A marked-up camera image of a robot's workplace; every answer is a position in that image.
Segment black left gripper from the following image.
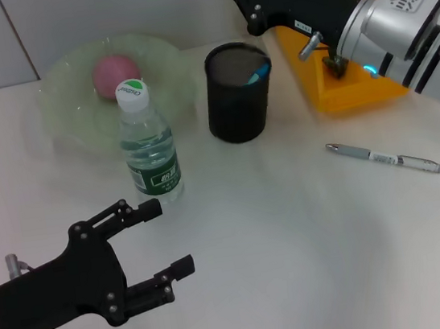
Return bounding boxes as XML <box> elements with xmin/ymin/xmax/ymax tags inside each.
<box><xmin>0</xmin><ymin>191</ymin><xmax>204</xmax><ymax>329</ymax></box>

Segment clear green-label water bottle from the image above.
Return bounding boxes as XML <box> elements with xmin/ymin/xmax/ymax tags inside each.
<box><xmin>111</xmin><ymin>73</ymin><xmax>187</xmax><ymax>210</ymax></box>

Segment blue scissors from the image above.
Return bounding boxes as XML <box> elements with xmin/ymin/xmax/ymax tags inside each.
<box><xmin>241</xmin><ymin>62</ymin><xmax>274</xmax><ymax>88</ymax></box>

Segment pink peach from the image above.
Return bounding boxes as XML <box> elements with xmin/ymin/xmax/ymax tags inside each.
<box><xmin>88</xmin><ymin>51</ymin><xmax>144</xmax><ymax>105</ymax></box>

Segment clear silver pen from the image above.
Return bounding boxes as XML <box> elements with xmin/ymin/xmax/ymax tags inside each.
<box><xmin>324</xmin><ymin>127</ymin><xmax>440</xmax><ymax>191</ymax></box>

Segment black mesh pen holder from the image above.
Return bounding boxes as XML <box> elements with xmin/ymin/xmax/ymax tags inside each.
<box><xmin>198</xmin><ymin>37</ymin><xmax>282</xmax><ymax>147</ymax></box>

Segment green glass fruit plate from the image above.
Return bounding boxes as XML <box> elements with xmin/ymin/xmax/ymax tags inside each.
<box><xmin>31</xmin><ymin>24</ymin><xmax>204</xmax><ymax>160</ymax></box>

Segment yellow plastic bin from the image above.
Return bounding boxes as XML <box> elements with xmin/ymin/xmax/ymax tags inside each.
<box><xmin>271</xmin><ymin>0</ymin><xmax>414</xmax><ymax>121</ymax></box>

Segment left arm grey cable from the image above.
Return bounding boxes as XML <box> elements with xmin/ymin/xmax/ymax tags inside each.
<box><xmin>4</xmin><ymin>250</ymin><xmax>36</xmax><ymax>279</ymax></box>

